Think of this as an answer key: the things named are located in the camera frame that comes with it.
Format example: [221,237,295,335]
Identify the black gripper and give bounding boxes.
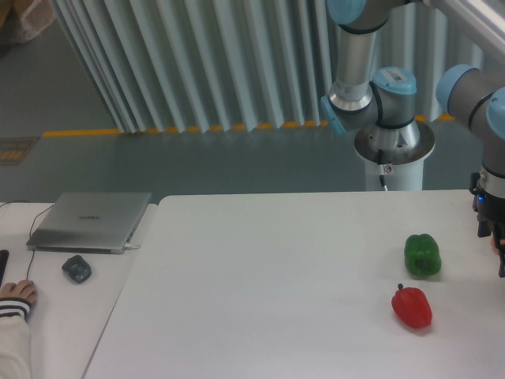
[469,172,505,278]

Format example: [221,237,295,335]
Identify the white sleeve striped cuff forearm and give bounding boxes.
[1,298,32,378]

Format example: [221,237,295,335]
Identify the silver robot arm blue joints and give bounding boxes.
[320,1,504,197]

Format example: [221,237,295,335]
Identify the person's hand on mouse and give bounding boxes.
[1,280,37,315]

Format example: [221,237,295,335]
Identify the green bell pepper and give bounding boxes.
[404,234,442,276]

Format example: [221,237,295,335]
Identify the red bell pepper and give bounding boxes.
[391,283,432,329]

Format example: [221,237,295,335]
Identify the white folding partition screen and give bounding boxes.
[51,0,505,135]

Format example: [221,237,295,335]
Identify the silver closed laptop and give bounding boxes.
[27,192,152,254]

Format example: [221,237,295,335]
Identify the black keyboard edge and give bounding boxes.
[0,250,9,285]

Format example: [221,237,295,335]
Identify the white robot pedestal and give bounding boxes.
[354,120,435,192]

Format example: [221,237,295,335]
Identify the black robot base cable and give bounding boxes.
[376,148,391,193]

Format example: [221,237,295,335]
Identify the black mouse cable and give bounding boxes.
[0,200,60,282]

